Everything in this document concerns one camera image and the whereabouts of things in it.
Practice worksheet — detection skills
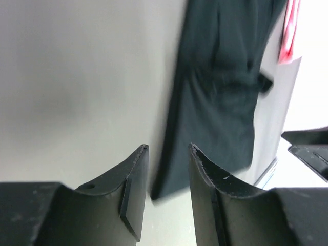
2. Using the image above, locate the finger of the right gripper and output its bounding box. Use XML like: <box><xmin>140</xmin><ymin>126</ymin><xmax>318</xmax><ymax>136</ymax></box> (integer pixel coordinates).
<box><xmin>257</xmin><ymin>73</ymin><xmax>273</xmax><ymax>93</ymax></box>

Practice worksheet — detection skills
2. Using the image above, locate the black t shirt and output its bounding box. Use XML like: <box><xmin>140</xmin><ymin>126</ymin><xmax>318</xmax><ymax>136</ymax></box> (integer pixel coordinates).
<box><xmin>150</xmin><ymin>1</ymin><xmax>285</xmax><ymax>201</ymax></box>

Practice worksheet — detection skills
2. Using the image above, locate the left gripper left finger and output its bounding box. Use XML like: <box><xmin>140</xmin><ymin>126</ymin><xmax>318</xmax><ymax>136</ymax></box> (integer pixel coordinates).
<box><xmin>1</xmin><ymin>145</ymin><xmax>149</xmax><ymax>245</ymax></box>

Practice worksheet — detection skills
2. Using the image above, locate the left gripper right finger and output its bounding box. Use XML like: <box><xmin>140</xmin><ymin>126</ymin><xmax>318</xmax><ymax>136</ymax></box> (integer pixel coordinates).
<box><xmin>189</xmin><ymin>144</ymin><xmax>327</xmax><ymax>245</ymax></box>

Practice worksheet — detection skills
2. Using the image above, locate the pink folded t shirt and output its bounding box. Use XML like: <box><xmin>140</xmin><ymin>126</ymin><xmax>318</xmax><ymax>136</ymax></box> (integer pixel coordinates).
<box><xmin>278</xmin><ymin>0</ymin><xmax>301</xmax><ymax>64</ymax></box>

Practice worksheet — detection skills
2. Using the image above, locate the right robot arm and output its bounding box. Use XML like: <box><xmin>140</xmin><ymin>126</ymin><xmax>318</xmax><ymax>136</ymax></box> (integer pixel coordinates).
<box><xmin>265</xmin><ymin>74</ymin><xmax>327</xmax><ymax>188</ymax></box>

